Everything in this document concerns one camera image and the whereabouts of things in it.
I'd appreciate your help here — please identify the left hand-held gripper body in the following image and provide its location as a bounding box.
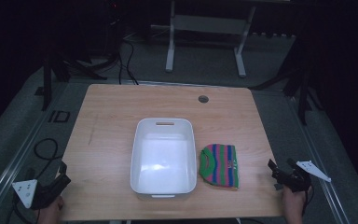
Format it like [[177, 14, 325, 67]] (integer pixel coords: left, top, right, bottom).
[[11, 175, 67, 210]]

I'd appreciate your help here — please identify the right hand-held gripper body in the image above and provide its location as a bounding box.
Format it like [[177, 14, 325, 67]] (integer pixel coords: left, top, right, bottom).
[[273, 160, 332, 193]]

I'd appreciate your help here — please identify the striped knit garment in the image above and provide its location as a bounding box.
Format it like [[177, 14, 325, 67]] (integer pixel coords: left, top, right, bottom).
[[198, 143, 241, 189]]

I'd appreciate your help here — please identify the white plastic basin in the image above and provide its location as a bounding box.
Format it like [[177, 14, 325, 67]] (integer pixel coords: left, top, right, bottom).
[[130, 117, 198, 199]]

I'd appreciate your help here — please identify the person's right hand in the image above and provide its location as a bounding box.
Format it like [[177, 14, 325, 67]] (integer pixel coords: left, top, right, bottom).
[[282, 186, 310, 224]]

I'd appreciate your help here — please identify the person's left hand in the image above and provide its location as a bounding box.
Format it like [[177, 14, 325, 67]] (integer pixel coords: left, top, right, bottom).
[[36, 195, 65, 224]]

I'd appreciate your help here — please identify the black metal stand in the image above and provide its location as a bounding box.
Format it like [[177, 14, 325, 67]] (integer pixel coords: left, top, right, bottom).
[[41, 43, 120, 112], [247, 36, 325, 126]]

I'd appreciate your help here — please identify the looped black cable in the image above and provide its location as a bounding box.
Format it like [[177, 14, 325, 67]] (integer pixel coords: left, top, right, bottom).
[[33, 137, 60, 180]]

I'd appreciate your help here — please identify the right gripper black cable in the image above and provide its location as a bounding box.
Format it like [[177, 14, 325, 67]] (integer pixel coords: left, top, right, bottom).
[[301, 183, 315, 217]]

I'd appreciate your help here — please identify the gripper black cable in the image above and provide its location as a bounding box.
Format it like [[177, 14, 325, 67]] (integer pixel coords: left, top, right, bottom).
[[5, 191, 36, 224], [301, 183, 315, 217]]

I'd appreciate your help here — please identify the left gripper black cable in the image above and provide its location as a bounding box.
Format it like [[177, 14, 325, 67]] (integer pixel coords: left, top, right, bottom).
[[5, 191, 36, 224]]

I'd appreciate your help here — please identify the black floor cable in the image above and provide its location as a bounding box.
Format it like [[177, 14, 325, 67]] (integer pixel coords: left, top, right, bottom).
[[117, 38, 140, 86]]

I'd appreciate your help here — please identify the white metal desk frame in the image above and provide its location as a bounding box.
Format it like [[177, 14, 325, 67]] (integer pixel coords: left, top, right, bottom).
[[150, 0, 257, 78]]

